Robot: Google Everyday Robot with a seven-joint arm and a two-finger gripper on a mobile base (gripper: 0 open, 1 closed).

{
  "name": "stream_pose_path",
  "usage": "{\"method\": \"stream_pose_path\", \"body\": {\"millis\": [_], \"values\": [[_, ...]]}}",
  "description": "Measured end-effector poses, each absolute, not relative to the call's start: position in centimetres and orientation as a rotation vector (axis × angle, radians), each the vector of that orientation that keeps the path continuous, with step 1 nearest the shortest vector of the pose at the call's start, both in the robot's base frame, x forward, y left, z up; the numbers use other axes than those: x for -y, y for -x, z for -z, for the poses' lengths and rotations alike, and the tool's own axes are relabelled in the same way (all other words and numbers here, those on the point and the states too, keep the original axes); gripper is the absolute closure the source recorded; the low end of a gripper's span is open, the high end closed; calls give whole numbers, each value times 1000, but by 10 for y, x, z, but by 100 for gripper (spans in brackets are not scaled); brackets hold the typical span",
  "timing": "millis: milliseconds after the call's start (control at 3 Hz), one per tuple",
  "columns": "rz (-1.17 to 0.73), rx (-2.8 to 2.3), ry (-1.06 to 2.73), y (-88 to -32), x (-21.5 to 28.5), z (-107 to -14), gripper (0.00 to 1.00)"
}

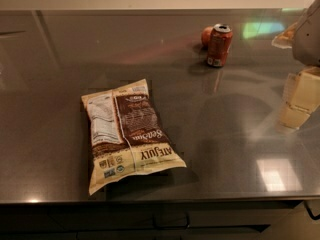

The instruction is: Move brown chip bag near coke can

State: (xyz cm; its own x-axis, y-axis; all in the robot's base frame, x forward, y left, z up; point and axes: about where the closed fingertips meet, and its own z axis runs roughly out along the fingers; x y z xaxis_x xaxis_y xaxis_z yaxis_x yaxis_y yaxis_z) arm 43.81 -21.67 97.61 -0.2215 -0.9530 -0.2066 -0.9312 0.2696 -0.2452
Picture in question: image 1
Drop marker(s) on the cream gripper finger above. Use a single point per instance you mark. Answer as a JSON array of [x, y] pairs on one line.
[[301, 97], [284, 40]]

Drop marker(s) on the brown and cream chip bag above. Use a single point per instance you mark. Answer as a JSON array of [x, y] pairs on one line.
[[126, 136]]

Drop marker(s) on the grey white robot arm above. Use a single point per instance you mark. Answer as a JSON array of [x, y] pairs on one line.
[[306, 42]]

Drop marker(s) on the red coke can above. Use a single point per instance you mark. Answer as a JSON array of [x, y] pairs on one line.
[[219, 44]]

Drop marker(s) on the orange fruit behind can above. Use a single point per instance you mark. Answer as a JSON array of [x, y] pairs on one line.
[[205, 35]]

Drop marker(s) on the dark drawer handle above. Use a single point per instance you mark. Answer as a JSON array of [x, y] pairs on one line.
[[171, 221]]

